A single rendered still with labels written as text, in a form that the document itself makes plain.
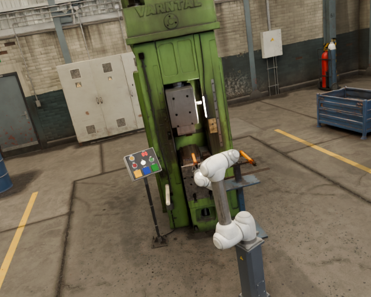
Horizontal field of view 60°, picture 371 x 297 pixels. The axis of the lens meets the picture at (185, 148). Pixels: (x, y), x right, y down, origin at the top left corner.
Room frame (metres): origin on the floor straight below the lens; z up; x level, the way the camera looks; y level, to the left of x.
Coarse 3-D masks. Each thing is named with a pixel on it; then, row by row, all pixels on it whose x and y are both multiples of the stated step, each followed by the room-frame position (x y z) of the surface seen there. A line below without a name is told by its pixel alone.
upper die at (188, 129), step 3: (192, 123) 3.48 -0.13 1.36; (177, 126) 3.47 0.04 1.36; (183, 126) 3.43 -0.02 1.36; (186, 126) 3.43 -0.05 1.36; (189, 126) 3.43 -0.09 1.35; (192, 126) 3.43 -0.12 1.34; (177, 129) 3.43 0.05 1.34; (180, 129) 3.43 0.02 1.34; (183, 129) 3.43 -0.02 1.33; (186, 129) 3.43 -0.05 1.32; (189, 129) 3.43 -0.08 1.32; (192, 129) 3.43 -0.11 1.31; (177, 132) 3.43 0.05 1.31; (180, 132) 3.43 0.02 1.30; (183, 132) 3.43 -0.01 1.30; (186, 132) 3.43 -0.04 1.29; (189, 132) 3.43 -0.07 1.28; (192, 132) 3.43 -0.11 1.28; (195, 132) 3.43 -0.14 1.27
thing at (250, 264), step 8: (240, 248) 2.20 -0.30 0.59; (256, 248) 2.18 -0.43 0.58; (240, 256) 2.22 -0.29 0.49; (248, 256) 2.16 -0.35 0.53; (256, 256) 2.19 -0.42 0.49; (240, 264) 2.24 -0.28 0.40; (248, 264) 2.16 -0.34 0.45; (256, 264) 2.18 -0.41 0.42; (240, 272) 2.25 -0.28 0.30; (248, 272) 2.17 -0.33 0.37; (256, 272) 2.17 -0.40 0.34; (240, 280) 2.26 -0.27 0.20; (248, 280) 2.18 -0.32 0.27; (256, 280) 2.17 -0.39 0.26; (264, 280) 2.22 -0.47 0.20; (248, 288) 2.19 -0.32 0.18; (256, 288) 2.16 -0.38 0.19; (264, 288) 2.21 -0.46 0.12; (240, 296) 2.28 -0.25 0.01; (248, 296) 2.20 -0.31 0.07; (256, 296) 2.16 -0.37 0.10; (264, 296) 2.21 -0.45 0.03
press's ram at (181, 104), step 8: (168, 88) 3.66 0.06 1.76; (176, 88) 3.56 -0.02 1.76; (184, 88) 3.46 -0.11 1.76; (192, 88) 3.43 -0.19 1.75; (168, 96) 3.43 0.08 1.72; (176, 96) 3.43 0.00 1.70; (184, 96) 3.43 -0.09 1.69; (192, 96) 3.43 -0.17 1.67; (168, 104) 3.43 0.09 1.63; (176, 104) 3.43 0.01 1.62; (184, 104) 3.43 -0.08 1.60; (192, 104) 3.43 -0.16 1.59; (176, 112) 3.43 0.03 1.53; (184, 112) 3.43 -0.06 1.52; (192, 112) 3.43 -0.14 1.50; (176, 120) 3.43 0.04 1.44; (184, 120) 3.43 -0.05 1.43; (192, 120) 3.43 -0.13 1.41
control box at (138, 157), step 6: (144, 150) 3.35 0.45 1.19; (150, 150) 3.37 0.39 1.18; (126, 156) 3.26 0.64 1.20; (132, 156) 3.28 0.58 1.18; (138, 156) 3.30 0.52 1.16; (144, 156) 3.31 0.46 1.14; (150, 156) 3.33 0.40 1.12; (156, 156) 3.35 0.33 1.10; (126, 162) 3.23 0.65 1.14; (132, 162) 3.24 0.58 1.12; (138, 162) 3.26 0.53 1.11; (150, 162) 3.29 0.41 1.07; (156, 162) 3.31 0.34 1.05; (132, 168) 3.20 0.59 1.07; (138, 168) 3.22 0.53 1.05; (150, 168) 3.25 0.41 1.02; (132, 174) 3.16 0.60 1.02; (150, 174) 3.22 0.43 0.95; (132, 180) 3.16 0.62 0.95
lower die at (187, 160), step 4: (188, 144) 3.85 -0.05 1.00; (192, 144) 3.84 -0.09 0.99; (184, 148) 3.75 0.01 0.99; (188, 148) 3.70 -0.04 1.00; (196, 148) 3.66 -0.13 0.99; (184, 152) 3.65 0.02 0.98; (188, 152) 3.60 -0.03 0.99; (196, 152) 3.54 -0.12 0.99; (184, 156) 3.51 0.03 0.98; (188, 156) 3.46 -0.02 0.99; (196, 156) 3.43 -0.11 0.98; (184, 160) 3.43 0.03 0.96; (188, 160) 3.43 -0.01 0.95; (192, 160) 3.43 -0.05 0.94; (196, 160) 3.43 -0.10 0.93
